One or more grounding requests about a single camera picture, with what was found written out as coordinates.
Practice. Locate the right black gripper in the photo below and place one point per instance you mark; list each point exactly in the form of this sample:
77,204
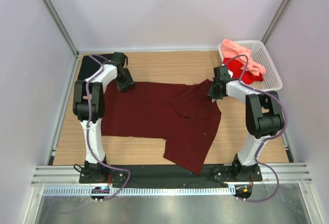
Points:
212,93

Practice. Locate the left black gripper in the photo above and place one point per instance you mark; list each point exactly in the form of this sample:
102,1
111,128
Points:
129,82

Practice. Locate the dark red t shirt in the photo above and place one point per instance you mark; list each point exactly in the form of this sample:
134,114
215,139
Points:
183,115

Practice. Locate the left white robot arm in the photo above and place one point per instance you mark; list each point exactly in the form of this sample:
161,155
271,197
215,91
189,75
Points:
95,73

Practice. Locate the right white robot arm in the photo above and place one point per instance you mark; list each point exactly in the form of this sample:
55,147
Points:
263,118

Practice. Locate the folded black t shirt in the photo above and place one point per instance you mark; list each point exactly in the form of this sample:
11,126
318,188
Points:
89,66

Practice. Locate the pink t shirt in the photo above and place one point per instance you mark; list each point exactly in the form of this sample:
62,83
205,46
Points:
242,54

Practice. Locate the white plastic basket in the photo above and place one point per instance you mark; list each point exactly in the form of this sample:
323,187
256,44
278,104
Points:
269,81

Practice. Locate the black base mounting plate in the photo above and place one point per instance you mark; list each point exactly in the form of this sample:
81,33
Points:
167,176

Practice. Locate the aluminium front rail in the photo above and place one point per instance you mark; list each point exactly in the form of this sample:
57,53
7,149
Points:
66,175

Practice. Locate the white slotted cable duct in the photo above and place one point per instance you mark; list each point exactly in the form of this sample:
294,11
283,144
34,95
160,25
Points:
103,191

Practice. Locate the left aluminium frame post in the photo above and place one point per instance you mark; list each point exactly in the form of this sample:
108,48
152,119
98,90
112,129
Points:
53,13

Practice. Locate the aluminium frame post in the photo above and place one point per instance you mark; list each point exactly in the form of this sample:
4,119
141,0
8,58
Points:
283,6
53,13

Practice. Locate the right aluminium frame post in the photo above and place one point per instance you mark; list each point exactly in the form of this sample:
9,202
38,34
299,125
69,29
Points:
283,6

